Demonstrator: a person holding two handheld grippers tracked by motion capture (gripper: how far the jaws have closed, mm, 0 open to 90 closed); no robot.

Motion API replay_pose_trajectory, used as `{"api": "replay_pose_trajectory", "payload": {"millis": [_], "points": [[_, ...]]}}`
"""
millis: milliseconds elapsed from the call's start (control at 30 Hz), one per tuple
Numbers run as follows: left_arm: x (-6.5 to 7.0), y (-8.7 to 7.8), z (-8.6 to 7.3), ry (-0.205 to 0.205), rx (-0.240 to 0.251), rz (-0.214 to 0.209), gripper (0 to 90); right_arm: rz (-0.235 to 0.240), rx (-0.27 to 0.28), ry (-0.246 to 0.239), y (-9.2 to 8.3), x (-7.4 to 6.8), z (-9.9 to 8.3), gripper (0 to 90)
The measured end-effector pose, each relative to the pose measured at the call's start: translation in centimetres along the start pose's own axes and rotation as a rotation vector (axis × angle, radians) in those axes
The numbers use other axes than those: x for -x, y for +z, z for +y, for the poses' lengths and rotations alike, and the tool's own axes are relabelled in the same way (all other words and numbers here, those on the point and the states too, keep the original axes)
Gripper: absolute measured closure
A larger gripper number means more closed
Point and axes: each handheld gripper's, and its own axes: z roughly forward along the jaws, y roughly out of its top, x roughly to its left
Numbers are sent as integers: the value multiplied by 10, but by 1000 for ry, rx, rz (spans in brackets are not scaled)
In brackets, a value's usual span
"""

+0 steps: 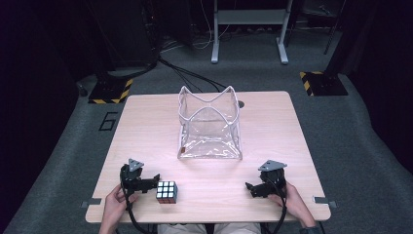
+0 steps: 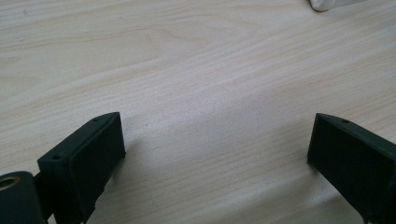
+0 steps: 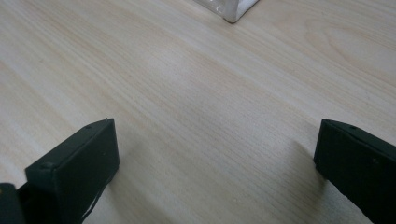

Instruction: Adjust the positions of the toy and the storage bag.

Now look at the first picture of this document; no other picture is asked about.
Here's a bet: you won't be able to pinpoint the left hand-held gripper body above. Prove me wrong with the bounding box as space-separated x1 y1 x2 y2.
119 158 145 197

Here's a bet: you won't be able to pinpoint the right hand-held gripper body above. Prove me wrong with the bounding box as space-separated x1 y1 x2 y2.
257 159 288 198

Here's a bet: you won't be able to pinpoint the black puzzle cube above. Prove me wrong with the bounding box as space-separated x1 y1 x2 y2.
155 179 179 205

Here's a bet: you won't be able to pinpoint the clear plastic bag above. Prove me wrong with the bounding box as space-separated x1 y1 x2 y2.
176 85 244 161

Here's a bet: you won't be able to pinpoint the person's left hand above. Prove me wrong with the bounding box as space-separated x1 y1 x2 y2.
102 183 139 226

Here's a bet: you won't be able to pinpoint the person's right hand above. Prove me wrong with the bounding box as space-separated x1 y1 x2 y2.
267 181 308 222

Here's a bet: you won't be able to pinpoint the person's right leg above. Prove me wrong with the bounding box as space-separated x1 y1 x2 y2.
212 222 263 234

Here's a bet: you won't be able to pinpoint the person's leg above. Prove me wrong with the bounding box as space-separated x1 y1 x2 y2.
212 222 263 234
157 223 207 234

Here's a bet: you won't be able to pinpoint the person's left leg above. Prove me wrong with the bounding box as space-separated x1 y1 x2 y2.
157 223 207 234

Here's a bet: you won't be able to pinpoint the dark equipment cabinet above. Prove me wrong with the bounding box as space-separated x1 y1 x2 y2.
86 0 161 73

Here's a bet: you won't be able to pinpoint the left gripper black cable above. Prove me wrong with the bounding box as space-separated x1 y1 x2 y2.
120 169 148 234

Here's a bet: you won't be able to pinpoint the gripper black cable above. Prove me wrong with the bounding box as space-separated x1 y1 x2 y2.
265 180 289 234
120 169 148 234

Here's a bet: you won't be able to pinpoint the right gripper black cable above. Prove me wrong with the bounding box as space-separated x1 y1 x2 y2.
265 180 289 234

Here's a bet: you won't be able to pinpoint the grey table bracket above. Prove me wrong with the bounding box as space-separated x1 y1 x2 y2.
312 195 338 210
80 197 102 209

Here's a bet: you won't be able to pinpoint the black yellow striped base plate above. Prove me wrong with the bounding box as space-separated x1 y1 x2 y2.
88 77 134 105
299 70 350 98

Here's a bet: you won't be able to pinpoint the black floor cables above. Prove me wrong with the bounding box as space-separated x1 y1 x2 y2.
157 56 229 94

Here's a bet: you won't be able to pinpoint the white floor cables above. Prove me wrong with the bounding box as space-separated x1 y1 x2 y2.
160 0 232 53

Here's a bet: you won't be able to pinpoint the black stand post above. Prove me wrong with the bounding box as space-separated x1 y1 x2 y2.
323 0 369 78

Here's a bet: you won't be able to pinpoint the white metal desk frame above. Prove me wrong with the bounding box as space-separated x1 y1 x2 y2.
210 0 295 65

